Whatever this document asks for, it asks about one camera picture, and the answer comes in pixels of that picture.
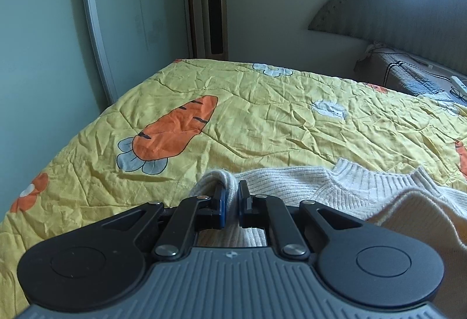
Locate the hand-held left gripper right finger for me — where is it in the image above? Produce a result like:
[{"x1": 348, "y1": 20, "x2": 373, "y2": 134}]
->
[{"x1": 237, "y1": 180, "x2": 366, "y2": 260}]

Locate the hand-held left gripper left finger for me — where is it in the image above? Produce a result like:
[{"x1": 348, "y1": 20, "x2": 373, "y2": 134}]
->
[{"x1": 100, "y1": 183, "x2": 227, "y2": 260}]

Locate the white knitted sweater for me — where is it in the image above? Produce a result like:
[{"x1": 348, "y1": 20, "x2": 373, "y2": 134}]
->
[{"x1": 190, "y1": 158, "x2": 467, "y2": 319}]

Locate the yellow carrot print quilt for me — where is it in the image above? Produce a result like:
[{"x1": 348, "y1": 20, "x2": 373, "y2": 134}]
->
[{"x1": 0, "y1": 58, "x2": 467, "y2": 319}]

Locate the patterned grey pillow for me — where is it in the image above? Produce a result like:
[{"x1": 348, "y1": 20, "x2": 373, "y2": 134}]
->
[{"x1": 356, "y1": 43, "x2": 467, "y2": 105}]

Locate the plain glass wardrobe door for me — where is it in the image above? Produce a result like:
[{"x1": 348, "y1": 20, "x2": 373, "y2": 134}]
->
[{"x1": 0, "y1": 0, "x2": 117, "y2": 225}]

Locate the white remote control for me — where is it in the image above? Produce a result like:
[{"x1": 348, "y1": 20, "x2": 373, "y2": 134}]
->
[{"x1": 450, "y1": 76, "x2": 467, "y2": 95}]

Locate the grey padded headboard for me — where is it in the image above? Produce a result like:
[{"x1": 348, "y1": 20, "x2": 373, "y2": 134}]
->
[{"x1": 308, "y1": 0, "x2": 467, "y2": 83}]

